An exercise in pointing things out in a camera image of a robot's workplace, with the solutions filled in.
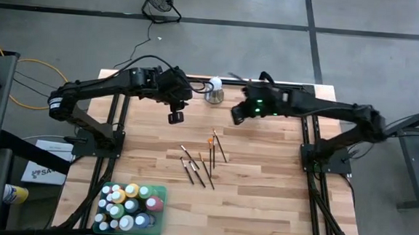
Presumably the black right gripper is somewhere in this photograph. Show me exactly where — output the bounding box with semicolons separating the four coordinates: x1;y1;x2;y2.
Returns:
229;79;293;130

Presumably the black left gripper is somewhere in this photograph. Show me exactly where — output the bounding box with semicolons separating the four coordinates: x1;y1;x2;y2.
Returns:
153;65;195;126

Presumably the thin black orange-tip paintbrush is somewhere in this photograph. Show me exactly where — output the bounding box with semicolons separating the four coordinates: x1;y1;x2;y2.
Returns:
209;128;230;164

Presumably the thick black silver-ferrule paintbrush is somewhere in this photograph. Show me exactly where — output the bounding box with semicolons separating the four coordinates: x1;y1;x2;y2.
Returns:
177;156;197;185
186;160;208;188

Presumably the black long gold-ferrule paintbrush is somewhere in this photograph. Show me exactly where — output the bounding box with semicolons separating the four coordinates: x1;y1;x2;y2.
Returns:
195;152;218;191

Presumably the large red paint bottle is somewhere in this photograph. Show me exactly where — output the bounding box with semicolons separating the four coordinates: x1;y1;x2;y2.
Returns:
145;195;164;213

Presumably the brass table lamp with bulb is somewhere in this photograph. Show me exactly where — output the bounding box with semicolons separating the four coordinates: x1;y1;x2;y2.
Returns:
203;76;226;105

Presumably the teal plastic tray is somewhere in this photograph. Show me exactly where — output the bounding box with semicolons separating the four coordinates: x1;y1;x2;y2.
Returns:
92;180;169;235

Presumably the white printed carton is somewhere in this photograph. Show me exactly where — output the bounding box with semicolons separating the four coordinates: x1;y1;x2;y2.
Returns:
20;138;76;186

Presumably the black slanted support beam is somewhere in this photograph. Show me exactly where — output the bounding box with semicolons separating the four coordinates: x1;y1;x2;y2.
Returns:
0;129;74;175

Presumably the black metal stand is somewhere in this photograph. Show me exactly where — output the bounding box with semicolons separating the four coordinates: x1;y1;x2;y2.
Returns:
382;97;419;211

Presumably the yellow and white can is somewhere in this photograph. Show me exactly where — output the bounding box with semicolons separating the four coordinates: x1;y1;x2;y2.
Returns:
1;183;31;206

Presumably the black frame clamp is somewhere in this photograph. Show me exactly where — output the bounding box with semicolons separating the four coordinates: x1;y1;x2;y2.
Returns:
258;71;277;85

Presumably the black fan cable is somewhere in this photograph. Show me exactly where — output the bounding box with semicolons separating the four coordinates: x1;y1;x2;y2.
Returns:
112;18;153;72

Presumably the yellow cable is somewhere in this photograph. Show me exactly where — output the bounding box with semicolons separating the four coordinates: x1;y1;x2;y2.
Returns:
0;33;73;113

